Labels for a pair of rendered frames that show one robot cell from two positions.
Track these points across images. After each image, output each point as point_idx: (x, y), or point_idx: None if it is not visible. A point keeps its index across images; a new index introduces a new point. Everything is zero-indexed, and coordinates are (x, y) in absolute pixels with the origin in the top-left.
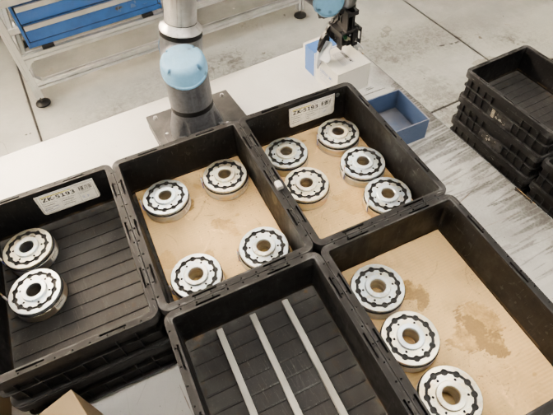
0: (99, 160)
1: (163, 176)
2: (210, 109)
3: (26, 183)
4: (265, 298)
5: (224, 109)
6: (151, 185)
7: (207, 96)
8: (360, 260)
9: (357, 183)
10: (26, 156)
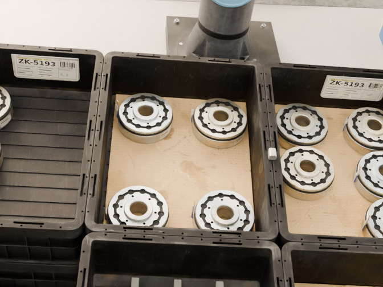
0: (95, 42)
1: (153, 89)
2: (240, 38)
3: (9, 33)
4: (199, 269)
5: (258, 43)
6: (137, 94)
7: (243, 22)
8: (326, 280)
9: (367, 193)
10: (21, 4)
